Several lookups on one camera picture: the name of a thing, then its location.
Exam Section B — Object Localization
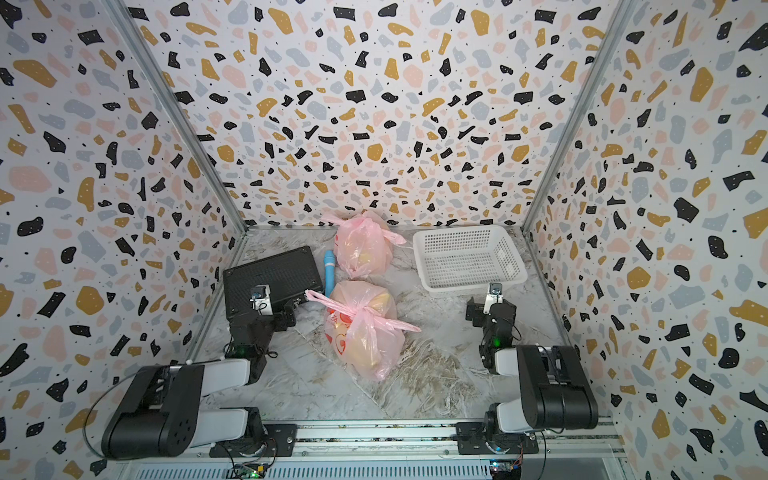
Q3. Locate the pink plastic bag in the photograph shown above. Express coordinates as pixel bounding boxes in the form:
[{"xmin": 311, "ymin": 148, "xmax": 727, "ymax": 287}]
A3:
[
  {"xmin": 322, "ymin": 211, "xmax": 406, "ymax": 279},
  {"xmin": 305, "ymin": 280, "xmax": 421, "ymax": 382}
]

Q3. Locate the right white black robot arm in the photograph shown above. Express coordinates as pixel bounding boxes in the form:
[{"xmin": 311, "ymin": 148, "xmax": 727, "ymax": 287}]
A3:
[{"xmin": 465, "ymin": 295, "xmax": 599, "ymax": 435}]

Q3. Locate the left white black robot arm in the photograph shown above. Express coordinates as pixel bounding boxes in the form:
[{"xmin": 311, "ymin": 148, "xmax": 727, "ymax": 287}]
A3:
[{"xmin": 96, "ymin": 303, "xmax": 297, "ymax": 461}]

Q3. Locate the black flat case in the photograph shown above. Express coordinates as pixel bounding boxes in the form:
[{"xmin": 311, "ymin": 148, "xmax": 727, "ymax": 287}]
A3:
[{"xmin": 223, "ymin": 245, "xmax": 324, "ymax": 321}]

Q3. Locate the white plastic basket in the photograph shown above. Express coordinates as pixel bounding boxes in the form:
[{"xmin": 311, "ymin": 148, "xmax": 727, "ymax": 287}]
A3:
[{"xmin": 413, "ymin": 225, "xmax": 528, "ymax": 297}]

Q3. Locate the light blue cylinder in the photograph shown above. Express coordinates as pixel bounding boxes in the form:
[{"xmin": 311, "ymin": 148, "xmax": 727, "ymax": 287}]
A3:
[{"xmin": 323, "ymin": 250, "xmax": 336, "ymax": 297}]

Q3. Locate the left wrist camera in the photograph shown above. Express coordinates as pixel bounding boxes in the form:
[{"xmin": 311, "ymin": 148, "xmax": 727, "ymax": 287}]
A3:
[{"xmin": 250, "ymin": 284, "xmax": 273, "ymax": 316}]

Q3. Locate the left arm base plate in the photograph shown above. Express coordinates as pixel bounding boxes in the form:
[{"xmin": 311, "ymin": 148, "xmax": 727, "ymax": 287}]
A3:
[{"xmin": 209, "ymin": 423, "xmax": 298, "ymax": 461}]

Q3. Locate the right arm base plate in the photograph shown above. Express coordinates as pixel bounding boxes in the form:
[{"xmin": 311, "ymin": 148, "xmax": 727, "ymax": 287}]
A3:
[{"xmin": 455, "ymin": 422, "xmax": 539, "ymax": 455}]

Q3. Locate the aluminium front rail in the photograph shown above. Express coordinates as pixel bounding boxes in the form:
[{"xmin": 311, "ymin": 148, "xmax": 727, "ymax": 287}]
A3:
[{"xmin": 119, "ymin": 419, "xmax": 634, "ymax": 479}]

